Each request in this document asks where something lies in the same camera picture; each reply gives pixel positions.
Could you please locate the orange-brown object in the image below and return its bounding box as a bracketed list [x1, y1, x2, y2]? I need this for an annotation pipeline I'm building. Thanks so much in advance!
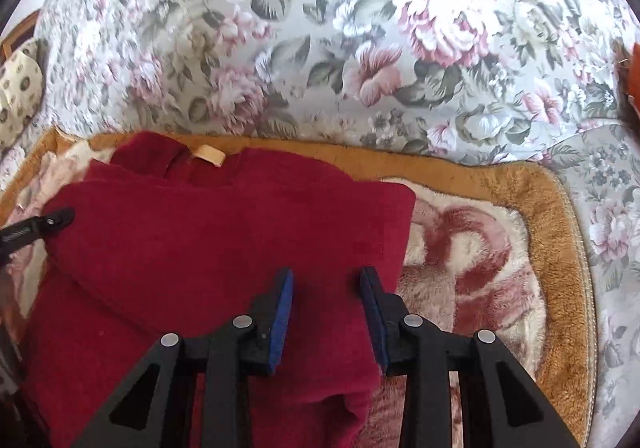
[616, 42, 640, 126]

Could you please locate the floral bedspread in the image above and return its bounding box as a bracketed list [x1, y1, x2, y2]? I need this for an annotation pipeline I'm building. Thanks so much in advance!
[0, 0, 640, 448]

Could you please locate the orange-bordered plush blanket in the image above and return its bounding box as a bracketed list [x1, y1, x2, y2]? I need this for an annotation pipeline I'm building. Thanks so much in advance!
[0, 127, 598, 448]

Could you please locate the patterned cream cushion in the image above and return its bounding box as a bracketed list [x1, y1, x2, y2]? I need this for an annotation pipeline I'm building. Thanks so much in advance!
[0, 39, 46, 149]

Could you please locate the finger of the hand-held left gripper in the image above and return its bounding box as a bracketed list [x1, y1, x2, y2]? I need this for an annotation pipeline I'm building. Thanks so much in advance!
[0, 208, 76, 253]

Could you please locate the wooden chair frame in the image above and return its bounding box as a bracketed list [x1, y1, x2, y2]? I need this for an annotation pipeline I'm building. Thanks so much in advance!
[0, 10, 42, 60]

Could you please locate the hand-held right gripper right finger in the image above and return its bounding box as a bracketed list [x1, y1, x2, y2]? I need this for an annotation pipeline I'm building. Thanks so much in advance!
[360, 266, 587, 448]

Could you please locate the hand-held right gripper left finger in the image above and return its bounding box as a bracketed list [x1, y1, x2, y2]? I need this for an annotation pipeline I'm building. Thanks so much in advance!
[71, 267, 295, 448]

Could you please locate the dark red fleece garment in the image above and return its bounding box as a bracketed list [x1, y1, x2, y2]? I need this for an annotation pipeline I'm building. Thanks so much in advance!
[20, 130, 417, 448]

